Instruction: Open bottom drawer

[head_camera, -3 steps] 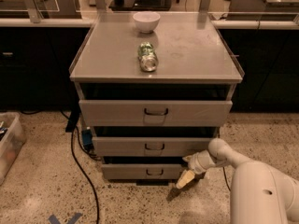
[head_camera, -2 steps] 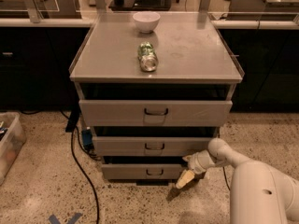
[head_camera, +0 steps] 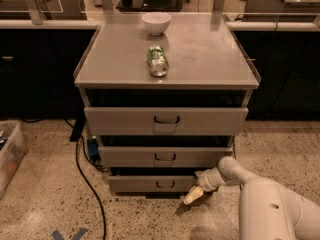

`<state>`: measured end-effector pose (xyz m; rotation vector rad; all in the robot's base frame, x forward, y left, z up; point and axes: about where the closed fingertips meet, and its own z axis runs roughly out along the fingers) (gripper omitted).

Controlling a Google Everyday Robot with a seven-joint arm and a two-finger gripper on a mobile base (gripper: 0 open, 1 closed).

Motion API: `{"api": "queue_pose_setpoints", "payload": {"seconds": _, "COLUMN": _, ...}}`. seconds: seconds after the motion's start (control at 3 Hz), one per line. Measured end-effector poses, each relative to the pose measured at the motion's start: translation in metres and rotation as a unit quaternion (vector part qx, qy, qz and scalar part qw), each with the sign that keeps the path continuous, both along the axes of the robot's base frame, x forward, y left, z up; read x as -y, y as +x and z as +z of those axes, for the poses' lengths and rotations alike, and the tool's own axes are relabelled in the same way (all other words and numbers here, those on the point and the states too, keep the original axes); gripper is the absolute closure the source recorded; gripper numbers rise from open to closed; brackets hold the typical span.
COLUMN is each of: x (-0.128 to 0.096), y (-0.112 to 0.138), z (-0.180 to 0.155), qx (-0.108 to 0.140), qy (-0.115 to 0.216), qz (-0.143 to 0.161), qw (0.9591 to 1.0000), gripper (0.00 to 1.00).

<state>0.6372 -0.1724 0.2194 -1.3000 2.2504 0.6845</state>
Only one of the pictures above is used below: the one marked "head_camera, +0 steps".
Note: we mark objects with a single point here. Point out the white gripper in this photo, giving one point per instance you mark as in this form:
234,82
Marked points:
209,181

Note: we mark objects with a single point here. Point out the clear plastic storage bin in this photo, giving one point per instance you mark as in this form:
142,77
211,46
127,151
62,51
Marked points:
13,147

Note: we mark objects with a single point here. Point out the blue power adapter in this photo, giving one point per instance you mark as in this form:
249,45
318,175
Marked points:
93,151

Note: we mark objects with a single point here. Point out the white bowl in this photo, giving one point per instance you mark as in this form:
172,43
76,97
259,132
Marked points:
156,23

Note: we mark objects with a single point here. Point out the green soda can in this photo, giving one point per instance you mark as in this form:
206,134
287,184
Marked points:
157,61

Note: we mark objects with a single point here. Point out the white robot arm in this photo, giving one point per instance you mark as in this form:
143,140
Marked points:
267,209

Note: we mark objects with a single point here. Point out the grey drawer cabinet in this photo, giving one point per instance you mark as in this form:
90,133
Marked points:
207,69

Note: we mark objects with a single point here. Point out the grey top drawer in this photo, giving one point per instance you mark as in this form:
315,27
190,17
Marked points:
165,121

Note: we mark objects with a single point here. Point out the long white counter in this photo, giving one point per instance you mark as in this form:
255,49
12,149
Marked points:
234,26

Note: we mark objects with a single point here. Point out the grey drawer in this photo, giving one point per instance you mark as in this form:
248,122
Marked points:
176,157
165,121
149,184

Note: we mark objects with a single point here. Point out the grey bottom drawer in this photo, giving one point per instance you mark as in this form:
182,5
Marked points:
149,184

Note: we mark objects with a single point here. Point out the grey middle drawer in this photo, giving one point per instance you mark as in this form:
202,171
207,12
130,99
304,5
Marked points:
176,157

